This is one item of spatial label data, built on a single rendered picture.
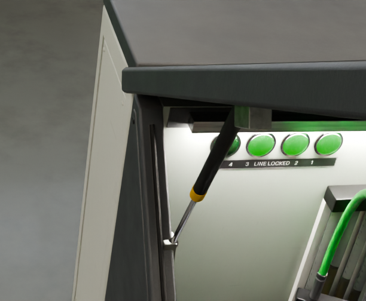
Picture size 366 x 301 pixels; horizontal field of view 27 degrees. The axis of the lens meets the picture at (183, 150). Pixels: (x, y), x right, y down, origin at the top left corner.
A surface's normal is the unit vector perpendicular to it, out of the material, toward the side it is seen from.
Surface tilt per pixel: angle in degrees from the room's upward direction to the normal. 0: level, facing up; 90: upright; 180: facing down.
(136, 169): 90
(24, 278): 0
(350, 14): 0
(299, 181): 90
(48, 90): 0
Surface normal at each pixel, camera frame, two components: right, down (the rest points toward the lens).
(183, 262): 0.25, 0.58
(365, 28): 0.16, -0.81
